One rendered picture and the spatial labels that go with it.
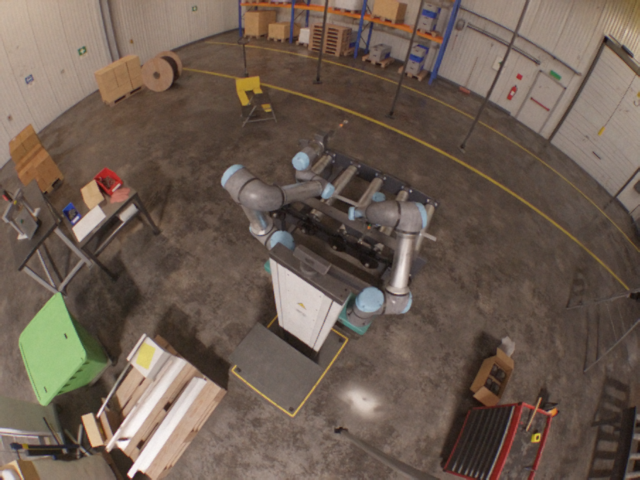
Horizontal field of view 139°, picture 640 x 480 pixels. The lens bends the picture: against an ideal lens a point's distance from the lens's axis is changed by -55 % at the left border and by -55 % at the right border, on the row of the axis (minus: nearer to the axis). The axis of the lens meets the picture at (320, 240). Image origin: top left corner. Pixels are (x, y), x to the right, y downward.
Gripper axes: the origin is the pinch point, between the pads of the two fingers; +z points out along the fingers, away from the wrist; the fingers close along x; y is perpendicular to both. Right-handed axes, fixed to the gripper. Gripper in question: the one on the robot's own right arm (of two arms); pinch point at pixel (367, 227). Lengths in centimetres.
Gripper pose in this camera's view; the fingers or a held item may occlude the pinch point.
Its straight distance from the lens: 177.8
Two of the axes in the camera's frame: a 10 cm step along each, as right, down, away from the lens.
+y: -5.0, 6.9, -5.2
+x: 8.6, 4.7, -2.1
